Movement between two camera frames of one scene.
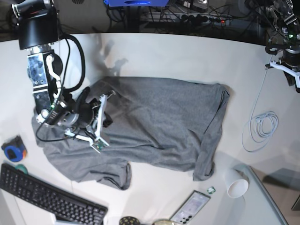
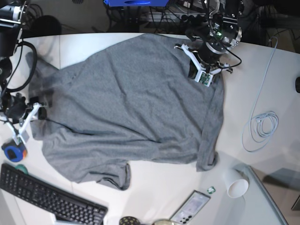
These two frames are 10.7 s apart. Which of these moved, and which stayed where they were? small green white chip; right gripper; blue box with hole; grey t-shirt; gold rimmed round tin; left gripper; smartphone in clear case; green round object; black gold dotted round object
Moved: right gripper; grey t-shirt; left gripper
Stayed: blue box with hole; small green white chip; green round object; gold rimmed round tin; smartphone in clear case; black gold dotted round object
